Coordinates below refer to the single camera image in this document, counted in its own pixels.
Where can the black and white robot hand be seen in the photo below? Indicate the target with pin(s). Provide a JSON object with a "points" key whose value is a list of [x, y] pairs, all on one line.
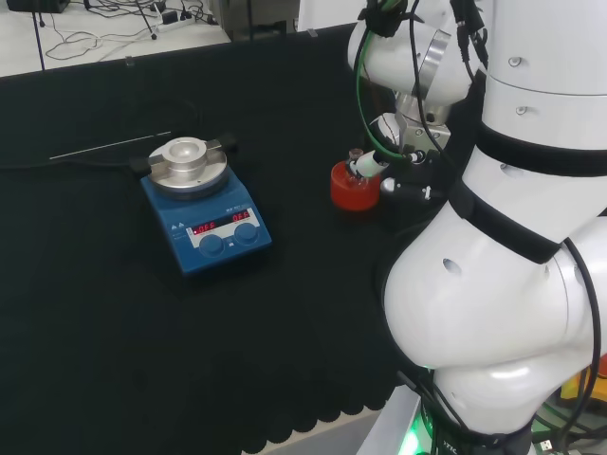
{"points": [[427, 142]]}

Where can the clear round-bottom glass flask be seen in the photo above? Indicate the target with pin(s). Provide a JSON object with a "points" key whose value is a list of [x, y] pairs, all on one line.
{"points": [[355, 154]]}

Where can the red round flask stand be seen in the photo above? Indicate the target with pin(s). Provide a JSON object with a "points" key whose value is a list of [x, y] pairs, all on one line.
{"points": [[351, 196]]}

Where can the grey metal cabinet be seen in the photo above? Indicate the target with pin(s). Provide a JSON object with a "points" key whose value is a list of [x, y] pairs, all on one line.
{"points": [[256, 19]]}

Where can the blue-base heater with steel plate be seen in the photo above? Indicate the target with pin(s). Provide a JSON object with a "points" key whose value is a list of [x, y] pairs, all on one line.
{"points": [[218, 256]]}

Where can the black bench cloth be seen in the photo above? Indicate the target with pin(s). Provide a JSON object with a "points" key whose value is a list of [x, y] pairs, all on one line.
{"points": [[237, 332]]}

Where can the white power strip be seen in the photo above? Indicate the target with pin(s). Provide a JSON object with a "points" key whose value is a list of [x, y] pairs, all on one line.
{"points": [[175, 25]]}

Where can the yellow stop button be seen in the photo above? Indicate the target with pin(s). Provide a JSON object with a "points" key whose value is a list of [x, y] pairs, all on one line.
{"points": [[581, 384]]}

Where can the dark tripod leg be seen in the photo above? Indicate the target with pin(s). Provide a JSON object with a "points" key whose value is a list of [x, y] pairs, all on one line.
{"points": [[149, 26], [39, 42]]}

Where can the thin metal probe rod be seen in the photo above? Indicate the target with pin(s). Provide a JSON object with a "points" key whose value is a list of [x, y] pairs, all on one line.
{"points": [[109, 144]]}

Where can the silver usb plug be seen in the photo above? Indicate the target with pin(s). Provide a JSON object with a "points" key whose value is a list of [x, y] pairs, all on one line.
{"points": [[547, 445]]}

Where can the black equipment case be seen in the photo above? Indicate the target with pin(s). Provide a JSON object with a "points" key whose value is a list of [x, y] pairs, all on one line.
{"points": [[38, 5]]}

